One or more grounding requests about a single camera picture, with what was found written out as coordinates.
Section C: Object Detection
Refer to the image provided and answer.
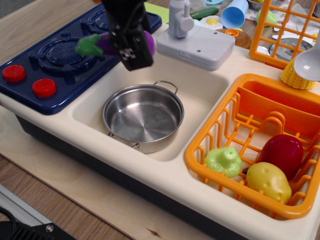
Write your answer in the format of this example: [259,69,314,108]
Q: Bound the red stove knob left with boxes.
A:
[2,65,27,83]

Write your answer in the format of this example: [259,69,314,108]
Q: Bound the yellow toy potato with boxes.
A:
[246,162,292,204]

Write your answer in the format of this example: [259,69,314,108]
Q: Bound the grey toy faucet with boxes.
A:
[156,0,236,70]

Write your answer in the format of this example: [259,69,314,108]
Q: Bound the silver metal pot lid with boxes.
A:
[268,37,313,62]

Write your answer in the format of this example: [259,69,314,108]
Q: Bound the green toy cucumber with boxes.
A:
[190,7,219,20]

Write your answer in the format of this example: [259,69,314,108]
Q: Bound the red stove knob right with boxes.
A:
[32,78,57,98]

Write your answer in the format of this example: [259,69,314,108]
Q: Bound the orange dish rack basket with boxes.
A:
[184,73,320,219]

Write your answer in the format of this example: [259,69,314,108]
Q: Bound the navy blue toy stove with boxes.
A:
[0,1,163,116]

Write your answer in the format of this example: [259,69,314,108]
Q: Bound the orange upright grid rack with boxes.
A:
[249,0,320,70]

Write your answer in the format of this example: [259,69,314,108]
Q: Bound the light wooden board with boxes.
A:
[0,108,208,240]

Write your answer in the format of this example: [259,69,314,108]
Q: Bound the dark red toy fruit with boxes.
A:
[256,134,304,181]

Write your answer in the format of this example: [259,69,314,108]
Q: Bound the light blue plastic cup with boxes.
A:
[220,0,249,29]

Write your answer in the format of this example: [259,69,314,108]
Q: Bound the red stove knob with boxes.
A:
[32,78,57,98]
[2,65,27,83]

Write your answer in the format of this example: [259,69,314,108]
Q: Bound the stainless steel pan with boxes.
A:
[102,80,185,154]

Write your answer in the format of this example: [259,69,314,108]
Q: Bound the yellow toy corn cob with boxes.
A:
[280,57,316,90]

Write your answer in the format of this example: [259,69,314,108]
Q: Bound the green toy lettuce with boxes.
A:
[204,147,243,178]

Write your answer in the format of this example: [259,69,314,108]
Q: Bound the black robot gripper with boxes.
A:
[101,0,154,71]

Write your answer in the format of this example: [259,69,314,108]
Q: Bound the cream toy kitchen sink unit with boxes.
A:
[0,23,320,240]

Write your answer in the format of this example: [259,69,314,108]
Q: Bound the purple toy eggplant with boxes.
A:
[75,32,156,57]

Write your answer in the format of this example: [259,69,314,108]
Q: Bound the toy fried egg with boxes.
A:
[200,15,223,30]

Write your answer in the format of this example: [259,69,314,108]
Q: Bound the grey plastic spoon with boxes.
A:
[293,37,320,82]

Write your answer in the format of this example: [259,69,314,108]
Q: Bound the lime green cutting board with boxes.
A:
[144,2,170,24]

